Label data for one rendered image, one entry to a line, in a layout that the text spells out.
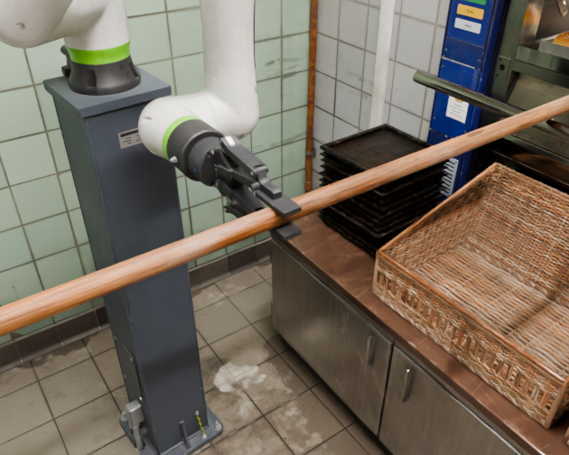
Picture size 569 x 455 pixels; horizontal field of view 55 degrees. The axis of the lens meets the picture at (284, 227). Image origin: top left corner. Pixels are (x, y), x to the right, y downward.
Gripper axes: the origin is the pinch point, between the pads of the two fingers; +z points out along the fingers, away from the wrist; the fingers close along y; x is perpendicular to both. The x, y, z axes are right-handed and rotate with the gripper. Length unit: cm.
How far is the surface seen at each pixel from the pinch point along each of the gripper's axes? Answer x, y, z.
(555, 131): -64, 4, 3
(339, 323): -47, 78, -36
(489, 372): -52, 58, 11
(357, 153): -69, 35, -57
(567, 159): -97, 25, -8
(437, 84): -64, 3, -27
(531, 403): -52, 59, 22
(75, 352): 17, 120, -115
